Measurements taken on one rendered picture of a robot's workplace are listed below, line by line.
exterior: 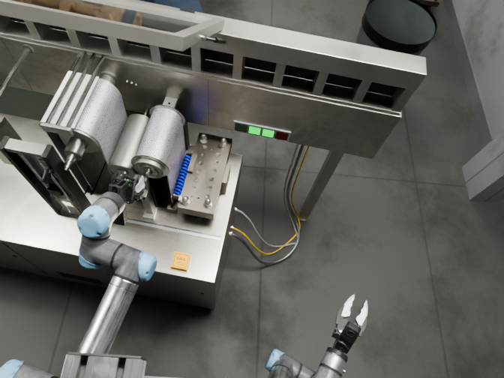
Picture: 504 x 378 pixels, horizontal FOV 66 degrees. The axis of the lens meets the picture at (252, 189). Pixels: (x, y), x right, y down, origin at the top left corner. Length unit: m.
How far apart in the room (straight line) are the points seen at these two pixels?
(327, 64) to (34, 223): 1.39
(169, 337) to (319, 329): 0.95
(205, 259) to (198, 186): 0.32
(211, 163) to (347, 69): 0.74
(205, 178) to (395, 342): 1.70
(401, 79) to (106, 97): 1.05
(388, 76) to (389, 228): 1.76
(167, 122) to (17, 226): 0.83
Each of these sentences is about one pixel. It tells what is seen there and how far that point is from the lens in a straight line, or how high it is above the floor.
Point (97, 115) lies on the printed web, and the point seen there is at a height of 1.39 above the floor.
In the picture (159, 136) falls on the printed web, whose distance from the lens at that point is 1.52.
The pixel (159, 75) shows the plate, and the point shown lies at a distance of 1.59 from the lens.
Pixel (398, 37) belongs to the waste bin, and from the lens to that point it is 3.72.
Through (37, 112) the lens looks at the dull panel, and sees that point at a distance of 2.17.
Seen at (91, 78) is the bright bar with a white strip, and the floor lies 1.46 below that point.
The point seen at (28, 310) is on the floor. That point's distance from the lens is 2.82.
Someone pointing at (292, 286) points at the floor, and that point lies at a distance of 2.67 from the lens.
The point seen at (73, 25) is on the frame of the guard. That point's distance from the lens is 0.96.
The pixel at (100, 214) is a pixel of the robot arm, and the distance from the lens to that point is 1.09.
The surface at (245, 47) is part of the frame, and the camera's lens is 1.38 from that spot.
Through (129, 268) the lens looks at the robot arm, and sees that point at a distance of 1.12.
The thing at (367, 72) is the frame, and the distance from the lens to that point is 1.41.
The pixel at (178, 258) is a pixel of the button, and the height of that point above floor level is 0.92.
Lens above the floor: 2.55
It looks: 62 degrees down
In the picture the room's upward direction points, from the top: 11 degrees clockwise
